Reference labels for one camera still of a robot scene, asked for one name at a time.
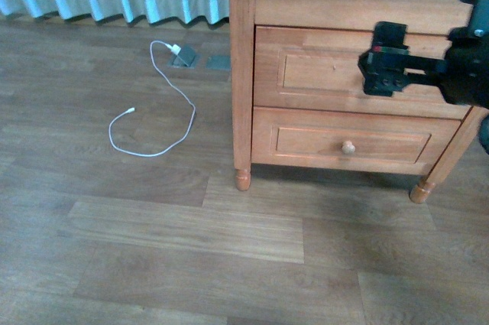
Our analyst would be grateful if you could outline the wooden drawer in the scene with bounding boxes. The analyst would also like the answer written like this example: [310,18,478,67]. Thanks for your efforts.
[253,26,469,119]
[251,107,461,175]

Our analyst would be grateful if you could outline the wooden bottom drawer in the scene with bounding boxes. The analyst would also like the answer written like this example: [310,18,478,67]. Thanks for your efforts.
[251,107,461,175]

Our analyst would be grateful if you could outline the white plug adapter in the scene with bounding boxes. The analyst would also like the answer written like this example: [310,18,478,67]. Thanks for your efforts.
[166,44,181,55]

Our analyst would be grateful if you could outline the white cable on floor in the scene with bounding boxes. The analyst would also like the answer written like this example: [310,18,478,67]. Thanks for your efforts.
[108,40,197,158]

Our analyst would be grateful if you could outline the open metal floor socket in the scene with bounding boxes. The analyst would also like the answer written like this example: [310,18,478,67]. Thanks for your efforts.
[167,45,200,69]

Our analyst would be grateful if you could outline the wooden nightstand cabinet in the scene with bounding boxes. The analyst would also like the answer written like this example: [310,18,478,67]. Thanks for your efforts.
[229,0,487,203]

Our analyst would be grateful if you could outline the wooden top drawer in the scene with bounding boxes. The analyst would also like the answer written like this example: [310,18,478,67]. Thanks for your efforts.
[253,26,469,119]

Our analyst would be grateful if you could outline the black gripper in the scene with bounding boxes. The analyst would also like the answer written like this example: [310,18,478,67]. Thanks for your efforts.
[358,0,488,107]

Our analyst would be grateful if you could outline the closed metal floor socket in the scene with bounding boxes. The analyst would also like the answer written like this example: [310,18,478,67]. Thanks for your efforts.
[206,55,231,71]

